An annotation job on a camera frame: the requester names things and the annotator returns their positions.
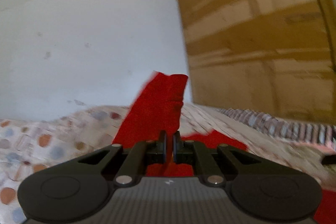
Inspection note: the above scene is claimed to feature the brown wooden wardrobe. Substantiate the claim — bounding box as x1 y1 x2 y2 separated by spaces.
172 0 336 125

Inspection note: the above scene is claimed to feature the red knit garment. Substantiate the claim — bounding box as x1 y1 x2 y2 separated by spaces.
112 70 336 224

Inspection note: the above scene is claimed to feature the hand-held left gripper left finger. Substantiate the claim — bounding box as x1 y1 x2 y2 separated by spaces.
78 130 168 186

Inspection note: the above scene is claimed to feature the dotted patterned bed sheet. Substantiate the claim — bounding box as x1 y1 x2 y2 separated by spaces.
0 105 336 224

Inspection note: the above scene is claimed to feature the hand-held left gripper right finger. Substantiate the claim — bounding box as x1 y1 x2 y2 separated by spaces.
173 130 263 186

